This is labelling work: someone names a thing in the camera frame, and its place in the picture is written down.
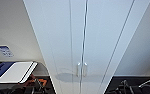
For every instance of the white wardrobe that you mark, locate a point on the white wardrobe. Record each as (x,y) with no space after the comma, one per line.
(134,20)

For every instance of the orange folding stand frame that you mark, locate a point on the orange folding stand frame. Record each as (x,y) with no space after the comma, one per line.
(41,80)

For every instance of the blue and white wall sign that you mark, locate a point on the blue and white wall sign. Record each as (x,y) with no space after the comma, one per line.
(5,51)

